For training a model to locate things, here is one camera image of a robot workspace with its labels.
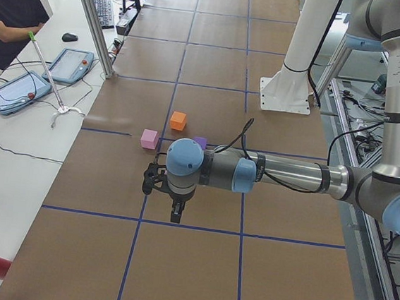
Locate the far teach pendant tablet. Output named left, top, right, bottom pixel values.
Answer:
left=48, top=48, right=95, bottom=85

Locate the silver rod with green tip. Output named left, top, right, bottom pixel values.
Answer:
left=18, top=30, right=92, bottom=131

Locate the black computer mouse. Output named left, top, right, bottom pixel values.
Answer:
left=61, top=32, right=78, bottom=42

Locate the pink foam cube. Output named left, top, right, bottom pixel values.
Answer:
left=140, top=128, right=159, bottom=150

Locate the black keyboard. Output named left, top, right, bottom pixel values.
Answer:
left=93, top=0, right=114, bottom=29

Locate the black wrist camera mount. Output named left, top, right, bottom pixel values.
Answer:
left=142, top=162, right=169, bottom=196

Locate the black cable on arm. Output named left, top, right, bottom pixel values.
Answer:
left=210, top=114, right=387, bottom=200

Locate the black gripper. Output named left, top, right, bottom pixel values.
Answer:
left=170, top=194, right=188, bottom=224

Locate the near teach pendant tablet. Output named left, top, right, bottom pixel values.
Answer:
left=0, top=71, right=51, bottom=115

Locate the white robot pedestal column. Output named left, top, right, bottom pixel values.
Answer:
left=260, top=0, right=343, bottom=115

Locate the brown paper table cover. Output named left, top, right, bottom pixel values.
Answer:
left=0, top=0, right=395, bottom=300

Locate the purple foam cube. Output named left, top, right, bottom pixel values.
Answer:
left=193, top=136, right=207, bottom=150

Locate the aluminium frame post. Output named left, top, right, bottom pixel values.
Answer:
left=81, top=0, right=114, bottom=79

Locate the orange foam cube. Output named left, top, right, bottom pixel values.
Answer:
left=169, top=111, right=187, bottom=131

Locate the teach pendant tablet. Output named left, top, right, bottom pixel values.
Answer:
left=48, top=48, right=95, bottom=85
left=0, top=71, right=51, bottom=115

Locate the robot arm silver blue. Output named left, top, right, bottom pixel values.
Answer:
left=162, top=0, right=400, bottom=235

